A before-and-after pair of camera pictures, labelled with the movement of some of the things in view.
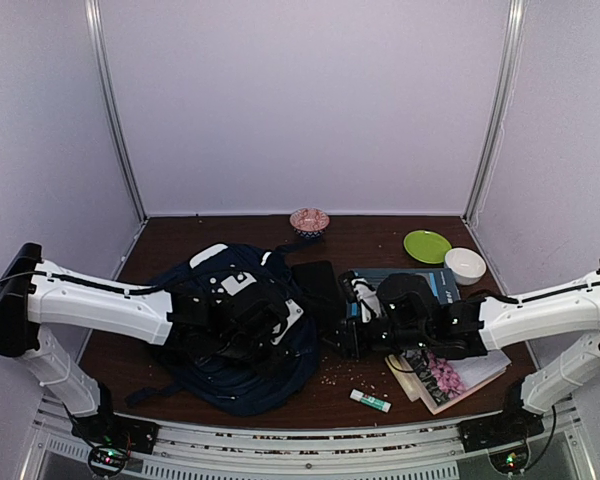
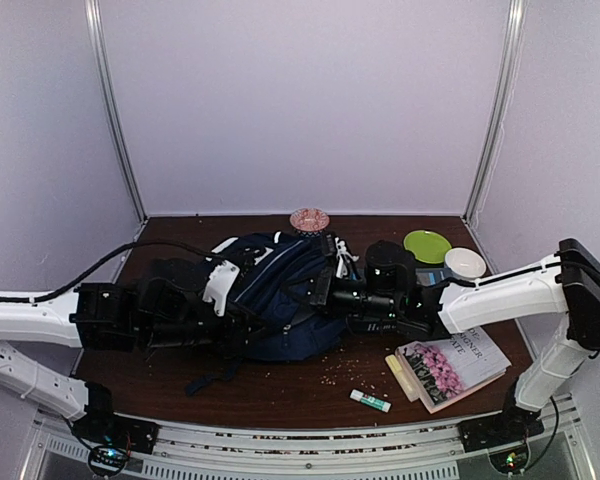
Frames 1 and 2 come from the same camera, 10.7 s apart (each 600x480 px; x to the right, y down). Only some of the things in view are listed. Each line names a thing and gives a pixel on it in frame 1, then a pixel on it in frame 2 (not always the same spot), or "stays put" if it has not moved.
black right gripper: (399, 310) to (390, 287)
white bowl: (465, 265) stays put
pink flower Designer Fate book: (443, 381) stays put
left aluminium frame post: (103, 70) stays put
